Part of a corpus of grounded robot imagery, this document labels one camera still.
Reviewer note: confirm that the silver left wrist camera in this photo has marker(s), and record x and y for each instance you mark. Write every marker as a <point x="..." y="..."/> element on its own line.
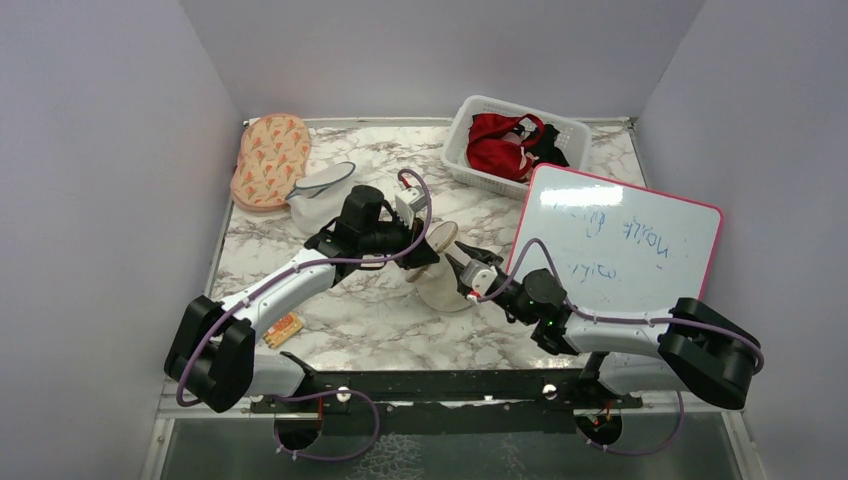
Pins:
<point x="410" y="201"/>

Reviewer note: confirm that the black garment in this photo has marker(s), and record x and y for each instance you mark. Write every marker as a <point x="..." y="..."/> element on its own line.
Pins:
<point x="545" y="150"/>

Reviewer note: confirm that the pink framed whiteboard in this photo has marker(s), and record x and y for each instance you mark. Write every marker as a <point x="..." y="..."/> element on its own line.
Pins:
<point x="616" y="246"/>

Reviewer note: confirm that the white plastic basket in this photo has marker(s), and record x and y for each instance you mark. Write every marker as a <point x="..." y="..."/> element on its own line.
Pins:
<point x="574" y="140"/>

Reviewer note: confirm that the orange small booklet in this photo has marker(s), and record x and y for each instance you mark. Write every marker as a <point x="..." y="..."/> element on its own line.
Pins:
<point x="282" y="330"/>

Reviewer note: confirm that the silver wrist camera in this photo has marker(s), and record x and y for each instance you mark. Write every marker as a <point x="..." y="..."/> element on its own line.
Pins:
<point x="410" y="201"/>
<point x="478" y="277"/>

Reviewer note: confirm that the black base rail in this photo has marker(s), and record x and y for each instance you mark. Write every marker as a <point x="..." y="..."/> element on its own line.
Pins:
<point x="437" y="402"/>

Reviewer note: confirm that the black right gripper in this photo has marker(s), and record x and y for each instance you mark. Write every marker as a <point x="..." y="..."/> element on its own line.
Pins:
<point x="481" y="255"/>

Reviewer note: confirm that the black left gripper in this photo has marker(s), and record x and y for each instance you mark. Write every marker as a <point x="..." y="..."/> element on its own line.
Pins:
<point x="426" y="254"/>

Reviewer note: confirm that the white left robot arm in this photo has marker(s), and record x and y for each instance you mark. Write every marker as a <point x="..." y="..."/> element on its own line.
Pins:
<point x="213" y="358"/>

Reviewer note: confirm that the orange floral laundry bag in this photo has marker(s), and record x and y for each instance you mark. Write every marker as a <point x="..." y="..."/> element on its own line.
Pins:
<point x="273" y="153"/>

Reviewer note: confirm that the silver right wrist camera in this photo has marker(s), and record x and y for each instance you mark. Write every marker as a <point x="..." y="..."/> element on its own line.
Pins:
<point x="478" y="277"/>

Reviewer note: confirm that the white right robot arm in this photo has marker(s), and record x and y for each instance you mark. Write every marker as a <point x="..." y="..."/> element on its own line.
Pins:
<point x="688" y="347"/>

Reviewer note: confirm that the red bra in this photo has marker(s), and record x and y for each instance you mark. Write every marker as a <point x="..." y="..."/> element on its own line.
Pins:
<point x="497" y="144"/>

